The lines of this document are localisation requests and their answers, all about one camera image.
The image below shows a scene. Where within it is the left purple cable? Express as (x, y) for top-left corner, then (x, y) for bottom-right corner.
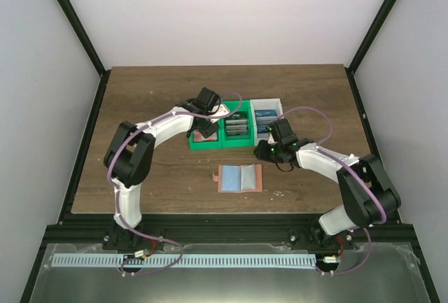
(108, 92), (244, 278)

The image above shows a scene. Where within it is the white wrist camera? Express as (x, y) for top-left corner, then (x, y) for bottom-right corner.
(267, 134), (277, 145)
(209, 104), (230, 123)

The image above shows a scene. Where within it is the green bin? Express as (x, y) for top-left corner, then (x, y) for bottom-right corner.
(187, 99), (221, 150)
(219, 100), (254, 148)

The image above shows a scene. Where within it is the blue card stack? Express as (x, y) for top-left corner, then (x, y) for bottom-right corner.
(254, 109), (278, 134)

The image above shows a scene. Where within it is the middle green bin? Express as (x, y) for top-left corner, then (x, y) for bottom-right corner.
(219, 100), (254, 148)

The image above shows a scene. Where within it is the right black frame post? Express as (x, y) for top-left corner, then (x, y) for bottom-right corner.
(345, 0), (397, 77)

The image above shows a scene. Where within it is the black aluminium front rail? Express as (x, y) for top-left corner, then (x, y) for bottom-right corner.
(45, 213), (414, 248)

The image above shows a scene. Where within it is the black frame post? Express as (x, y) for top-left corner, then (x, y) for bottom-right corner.
(37, 0), (107, 77)
(345, 0), (397, 77)

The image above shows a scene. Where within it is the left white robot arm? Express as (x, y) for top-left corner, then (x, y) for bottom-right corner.
(104, 87), (232, 250)

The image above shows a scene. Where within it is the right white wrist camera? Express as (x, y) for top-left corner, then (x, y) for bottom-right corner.
(267, 134), (277, 145)

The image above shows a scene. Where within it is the left black frame post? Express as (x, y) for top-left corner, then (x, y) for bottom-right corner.
(37, 0), (107, 77)

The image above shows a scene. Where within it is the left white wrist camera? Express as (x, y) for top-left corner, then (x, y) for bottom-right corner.
(209, 104), (230, 123)

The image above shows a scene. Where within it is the light blue cable duct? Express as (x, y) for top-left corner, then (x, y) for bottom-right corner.
(50, 253), (316, 269)

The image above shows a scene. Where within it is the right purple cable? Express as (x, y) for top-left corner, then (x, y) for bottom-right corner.
(278, 106), (388, 276)

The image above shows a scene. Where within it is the red white card stack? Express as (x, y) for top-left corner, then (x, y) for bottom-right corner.
(193, 131), (218, 142)

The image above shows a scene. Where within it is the white bin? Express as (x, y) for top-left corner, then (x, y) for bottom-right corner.
(250, 98), (283, 146)

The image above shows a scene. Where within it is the pink leather card holder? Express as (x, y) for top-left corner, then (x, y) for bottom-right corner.
(212, 164), (263, 193)

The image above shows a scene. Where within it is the purple cable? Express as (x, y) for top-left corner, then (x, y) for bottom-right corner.
(108, 92), (244, 278)
(278, 106), (388, 276)

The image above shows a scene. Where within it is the left green bin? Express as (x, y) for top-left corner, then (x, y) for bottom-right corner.
(187, 99), (221, 150)

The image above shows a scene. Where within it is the black card stack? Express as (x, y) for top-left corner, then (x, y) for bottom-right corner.
(224, 111), (249, 136)

